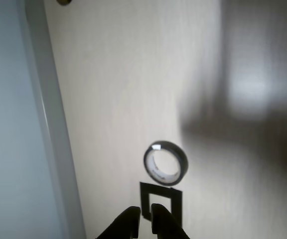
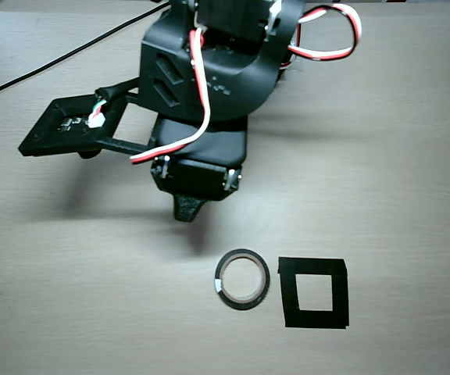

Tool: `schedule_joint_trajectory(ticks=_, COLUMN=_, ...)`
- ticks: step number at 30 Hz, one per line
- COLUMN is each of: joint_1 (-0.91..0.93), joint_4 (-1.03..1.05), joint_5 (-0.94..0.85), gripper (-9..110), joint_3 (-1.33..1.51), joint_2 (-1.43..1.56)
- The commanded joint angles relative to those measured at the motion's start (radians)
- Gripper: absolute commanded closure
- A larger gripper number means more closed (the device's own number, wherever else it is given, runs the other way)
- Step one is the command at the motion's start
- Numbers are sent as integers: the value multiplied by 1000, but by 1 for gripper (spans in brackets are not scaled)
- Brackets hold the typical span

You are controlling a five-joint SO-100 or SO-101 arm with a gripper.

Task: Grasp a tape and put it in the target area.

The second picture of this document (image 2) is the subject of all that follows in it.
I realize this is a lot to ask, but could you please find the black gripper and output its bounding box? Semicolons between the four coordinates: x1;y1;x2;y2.
149;116;249;223

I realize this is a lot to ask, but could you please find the black tape roll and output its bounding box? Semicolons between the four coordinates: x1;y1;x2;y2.
212;248;271;312

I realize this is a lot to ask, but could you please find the black tape square outline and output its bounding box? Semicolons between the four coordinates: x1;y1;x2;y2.
277;255;350;330

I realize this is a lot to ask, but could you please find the red white servo cable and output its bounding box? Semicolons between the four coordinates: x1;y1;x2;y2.
287;3;363;63
129;27;213;166

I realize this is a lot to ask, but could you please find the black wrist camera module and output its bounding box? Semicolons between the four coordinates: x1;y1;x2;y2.
17;86;159;160

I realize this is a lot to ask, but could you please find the black camera cable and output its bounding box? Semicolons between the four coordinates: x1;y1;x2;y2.
0;0;171;105

